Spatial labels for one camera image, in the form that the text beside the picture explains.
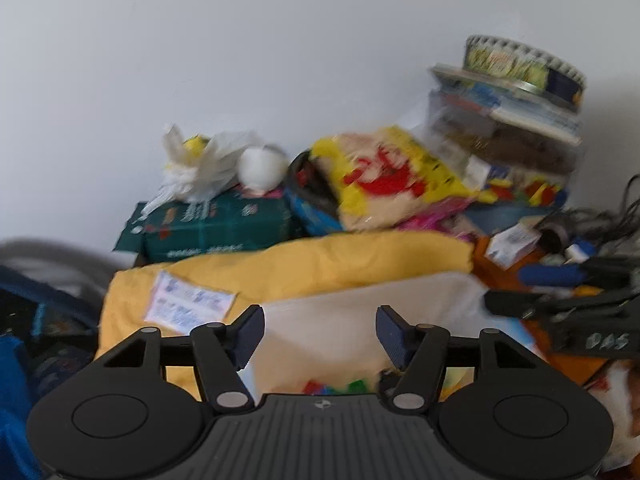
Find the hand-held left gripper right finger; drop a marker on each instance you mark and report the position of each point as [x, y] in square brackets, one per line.
[391, 336]

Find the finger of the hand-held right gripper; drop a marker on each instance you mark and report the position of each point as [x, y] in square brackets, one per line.
[550, 276]
[515, 304]

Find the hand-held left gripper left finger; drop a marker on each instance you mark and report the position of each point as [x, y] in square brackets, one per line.
[248, 336]

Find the translucent plastic container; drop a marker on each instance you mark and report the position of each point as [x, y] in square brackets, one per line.
[325, 320]

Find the small white blue bottle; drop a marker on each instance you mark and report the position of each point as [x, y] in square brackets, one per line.
[580, 252]

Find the black round object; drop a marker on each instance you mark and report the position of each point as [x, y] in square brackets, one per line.
[552, 236]

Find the orange cloth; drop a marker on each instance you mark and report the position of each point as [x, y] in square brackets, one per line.
[570, 372]

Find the small white box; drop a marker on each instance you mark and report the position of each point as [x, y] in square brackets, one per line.
[510, 245]

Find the white paper label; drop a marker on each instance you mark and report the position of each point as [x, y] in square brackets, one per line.
[187, 302]

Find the pile of colourful blocks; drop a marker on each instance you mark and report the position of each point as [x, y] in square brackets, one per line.
[340, 387]

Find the colourful printed box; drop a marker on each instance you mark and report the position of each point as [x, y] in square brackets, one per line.
[530, 192]

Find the yellow cloth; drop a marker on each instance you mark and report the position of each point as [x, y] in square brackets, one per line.
[350, 260]

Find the green cardboard box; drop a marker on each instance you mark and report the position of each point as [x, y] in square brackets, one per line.
[210, 230]

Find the pink snack packet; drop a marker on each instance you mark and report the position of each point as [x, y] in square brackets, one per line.
[435, 217]

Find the stack of books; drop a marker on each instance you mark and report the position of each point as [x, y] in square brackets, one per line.
[505, 135]

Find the yellow snack bag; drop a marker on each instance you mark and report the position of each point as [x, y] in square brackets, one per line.
[390, 180]

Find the white ball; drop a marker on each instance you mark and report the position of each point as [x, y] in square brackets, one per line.
[262, 167]

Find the white plastic bag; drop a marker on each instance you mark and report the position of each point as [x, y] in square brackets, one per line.
[200, 170]

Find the dark backpack blue trim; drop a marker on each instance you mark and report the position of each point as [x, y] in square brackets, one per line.
[45, 320]

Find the round printed tin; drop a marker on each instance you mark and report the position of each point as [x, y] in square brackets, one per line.
[520, 67]

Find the blue cloth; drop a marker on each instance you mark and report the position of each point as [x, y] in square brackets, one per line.
[15, 410]

